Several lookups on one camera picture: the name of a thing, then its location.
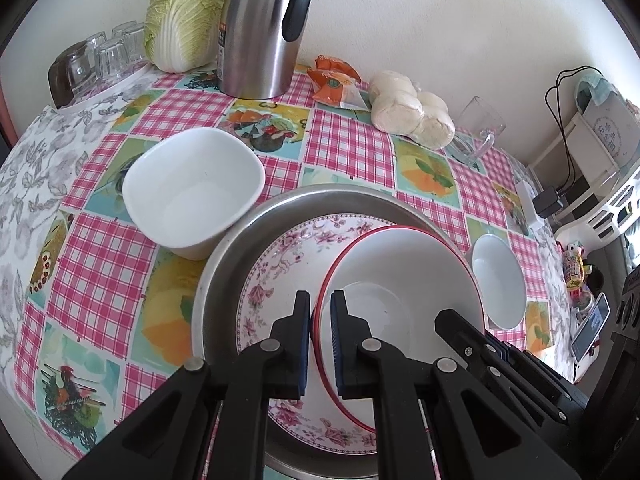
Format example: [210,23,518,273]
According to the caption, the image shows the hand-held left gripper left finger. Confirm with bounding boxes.
[60,290,313,480]

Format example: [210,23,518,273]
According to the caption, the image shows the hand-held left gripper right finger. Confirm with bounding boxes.
[330,289,583,480]

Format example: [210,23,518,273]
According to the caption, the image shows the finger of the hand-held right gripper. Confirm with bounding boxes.
[481,332,592,412]
[434,309,571,426]

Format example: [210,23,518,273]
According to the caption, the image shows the pink floral round plate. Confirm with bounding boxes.
[235,213,416,456]

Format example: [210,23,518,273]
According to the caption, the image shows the pale blue large bowl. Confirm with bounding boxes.
[471,234,526,332]

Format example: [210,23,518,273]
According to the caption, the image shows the strawberry print red-rimmed bowl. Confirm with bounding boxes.
[310,225,486,433]

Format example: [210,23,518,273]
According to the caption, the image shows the stainless steel basin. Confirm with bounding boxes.
[191,183,481,478]

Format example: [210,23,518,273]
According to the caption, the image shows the white square bowl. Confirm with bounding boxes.
[121,127,267,261]

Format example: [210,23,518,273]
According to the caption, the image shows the smartphone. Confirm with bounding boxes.
[570,292,612,363]

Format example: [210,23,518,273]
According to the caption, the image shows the colourful candy roll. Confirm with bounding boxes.
[562,242,596,307]

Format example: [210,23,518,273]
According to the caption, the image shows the black charger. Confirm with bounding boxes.
[532,186,568,218]

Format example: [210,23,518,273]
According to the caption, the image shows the white cutout chair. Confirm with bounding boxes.
[552,165,640,247]

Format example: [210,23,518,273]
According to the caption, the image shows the white shelf rack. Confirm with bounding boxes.
[530,110,626,221]

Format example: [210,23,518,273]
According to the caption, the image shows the clear glass mug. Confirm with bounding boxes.
[445,96,507,166]

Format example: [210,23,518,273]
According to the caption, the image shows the bag of steamed buns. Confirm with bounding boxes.
[369,70,456,151]

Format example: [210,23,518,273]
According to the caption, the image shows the orange snack packet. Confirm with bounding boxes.
[306,55,362,86]
[311,72,372,111]

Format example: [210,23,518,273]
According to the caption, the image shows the white labelled box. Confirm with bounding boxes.
[575,80,640,171]

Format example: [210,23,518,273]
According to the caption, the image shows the teal cloth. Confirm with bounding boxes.
[572,67,618,111]

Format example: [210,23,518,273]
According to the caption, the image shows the stainless steel thermos jug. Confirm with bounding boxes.
[216,0,320,100]

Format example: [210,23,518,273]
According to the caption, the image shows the grey floral tablecloth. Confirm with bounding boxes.
[0,67,166,361]

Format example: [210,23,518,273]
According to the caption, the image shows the white floral tray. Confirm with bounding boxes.
[52,60,157,111]

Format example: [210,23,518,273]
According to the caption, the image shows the napa cabbage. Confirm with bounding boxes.
[144,0,230,73]

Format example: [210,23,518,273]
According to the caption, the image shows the pink panel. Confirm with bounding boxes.
[0,72,17,138]

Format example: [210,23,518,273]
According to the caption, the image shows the black charger cable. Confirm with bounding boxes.
[545,66,603,196]
[545,69,601,197]

